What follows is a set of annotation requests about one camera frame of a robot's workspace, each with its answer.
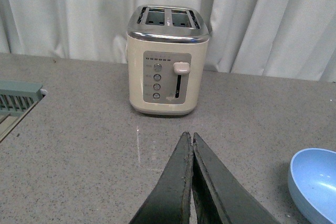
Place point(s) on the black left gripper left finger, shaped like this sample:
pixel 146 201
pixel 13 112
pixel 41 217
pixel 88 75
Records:
pixel 169 201

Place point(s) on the white curtain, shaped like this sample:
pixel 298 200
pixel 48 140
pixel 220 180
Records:
pixel 278 38

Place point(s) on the green dish rack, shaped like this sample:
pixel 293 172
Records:
pixel 17 100

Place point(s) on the cream two-slot toaster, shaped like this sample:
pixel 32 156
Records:
pixel 166 49

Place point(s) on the blue bowl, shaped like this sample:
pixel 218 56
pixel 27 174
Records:
pixel 311 183

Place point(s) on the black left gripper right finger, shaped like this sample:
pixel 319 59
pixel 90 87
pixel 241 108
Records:
pixel 218 196

